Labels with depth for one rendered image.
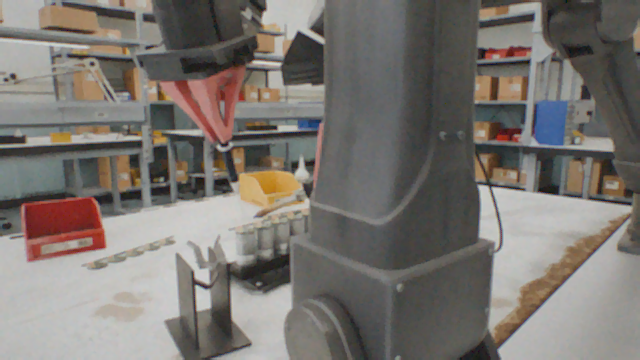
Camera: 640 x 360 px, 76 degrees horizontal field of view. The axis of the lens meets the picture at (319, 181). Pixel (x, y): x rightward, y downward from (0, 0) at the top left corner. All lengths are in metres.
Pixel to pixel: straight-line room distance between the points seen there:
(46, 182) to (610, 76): 4.71
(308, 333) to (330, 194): 0.05
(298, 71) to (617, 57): 0.42
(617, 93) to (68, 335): 0.71
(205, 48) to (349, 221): 0.26
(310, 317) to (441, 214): 0.06
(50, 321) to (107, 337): 0.08
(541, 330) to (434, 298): 0.31
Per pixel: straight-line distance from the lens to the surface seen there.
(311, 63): 0.46
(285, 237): 0.54
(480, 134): 5.00
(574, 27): 0.65
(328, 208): 0.17
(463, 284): 0.18
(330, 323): 0.16
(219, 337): 0.41
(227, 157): 0.45
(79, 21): 2.84
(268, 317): 0.44
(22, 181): 4.87
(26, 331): 0.50
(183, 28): 0.40
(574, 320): 0.50
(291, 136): 3.58
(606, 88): 0.70
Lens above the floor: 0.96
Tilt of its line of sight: 11 degrees down
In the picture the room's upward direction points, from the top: straight up
